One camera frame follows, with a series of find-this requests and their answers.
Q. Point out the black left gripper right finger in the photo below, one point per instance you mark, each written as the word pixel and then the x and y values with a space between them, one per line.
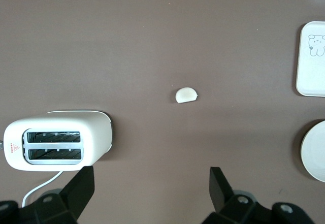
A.
pixel 221 191

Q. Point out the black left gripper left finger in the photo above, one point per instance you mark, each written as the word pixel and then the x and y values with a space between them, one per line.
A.
pixel 76 191

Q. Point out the white half-round bun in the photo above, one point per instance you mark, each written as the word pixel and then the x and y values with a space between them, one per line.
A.
pixel 186 95

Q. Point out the round cream plate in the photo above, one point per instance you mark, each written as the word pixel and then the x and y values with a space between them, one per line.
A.
pixel 314 150

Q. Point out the cream tray with bear print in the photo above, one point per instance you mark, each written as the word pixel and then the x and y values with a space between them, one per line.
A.
pixel 311 76

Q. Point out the white two-slot toaster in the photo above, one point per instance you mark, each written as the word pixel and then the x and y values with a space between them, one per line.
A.
pixel 94 130

